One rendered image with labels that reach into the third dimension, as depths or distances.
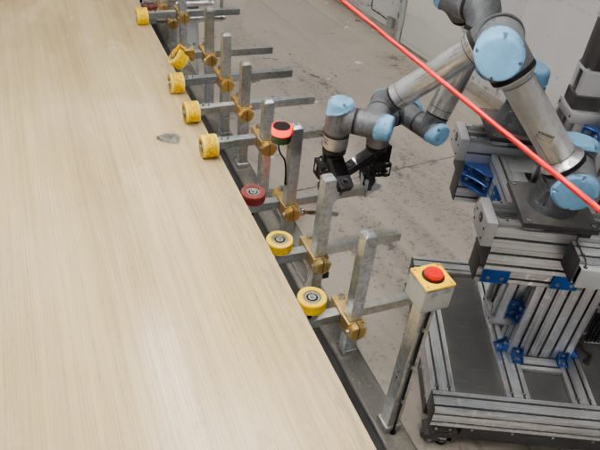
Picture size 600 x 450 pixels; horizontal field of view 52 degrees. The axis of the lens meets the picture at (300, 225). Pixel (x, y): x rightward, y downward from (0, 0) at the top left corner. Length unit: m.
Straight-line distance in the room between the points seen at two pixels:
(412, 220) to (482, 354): 1.16
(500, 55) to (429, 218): 2.11
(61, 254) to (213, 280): 0.43
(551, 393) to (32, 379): 1.85
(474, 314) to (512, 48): 1.46
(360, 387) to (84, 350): 0.72
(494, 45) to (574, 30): 2.95
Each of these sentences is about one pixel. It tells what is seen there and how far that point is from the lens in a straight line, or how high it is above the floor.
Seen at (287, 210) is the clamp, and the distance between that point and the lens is 2.01.
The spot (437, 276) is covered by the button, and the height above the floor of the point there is 1.23.
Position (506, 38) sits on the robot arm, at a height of 1.56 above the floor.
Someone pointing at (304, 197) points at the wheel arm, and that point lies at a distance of 2.08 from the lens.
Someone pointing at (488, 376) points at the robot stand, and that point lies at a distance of 2.56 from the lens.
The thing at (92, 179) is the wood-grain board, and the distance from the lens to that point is 2.09.
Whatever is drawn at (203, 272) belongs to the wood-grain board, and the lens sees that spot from 1.71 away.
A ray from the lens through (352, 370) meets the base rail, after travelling 1.77.
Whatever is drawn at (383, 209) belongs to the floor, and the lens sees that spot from 3.58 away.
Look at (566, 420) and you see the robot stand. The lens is 2.53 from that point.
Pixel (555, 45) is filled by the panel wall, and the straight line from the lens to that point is 4.62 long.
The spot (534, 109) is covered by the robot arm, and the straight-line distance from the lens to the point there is 1.66.
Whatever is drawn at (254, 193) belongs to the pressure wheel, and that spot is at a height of 0.91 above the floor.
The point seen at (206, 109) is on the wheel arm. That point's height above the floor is 0.95.
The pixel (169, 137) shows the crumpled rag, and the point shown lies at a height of 0.91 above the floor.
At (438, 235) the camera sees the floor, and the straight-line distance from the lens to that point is 3.49.
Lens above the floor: 2.06
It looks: 38 degrees down
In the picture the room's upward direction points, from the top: 7 degrees clockwise
